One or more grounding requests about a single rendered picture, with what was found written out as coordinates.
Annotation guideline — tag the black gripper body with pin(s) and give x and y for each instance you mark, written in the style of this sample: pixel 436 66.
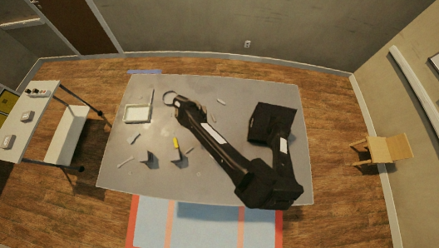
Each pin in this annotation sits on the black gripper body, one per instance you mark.
pixel 204 113

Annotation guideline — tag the white shallow square tray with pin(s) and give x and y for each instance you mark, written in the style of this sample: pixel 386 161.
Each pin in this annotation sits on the white shallow square tray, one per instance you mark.
pixel 137 111

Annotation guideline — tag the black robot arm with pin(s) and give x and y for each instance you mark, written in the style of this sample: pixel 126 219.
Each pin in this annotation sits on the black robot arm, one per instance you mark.
pixel 254 181

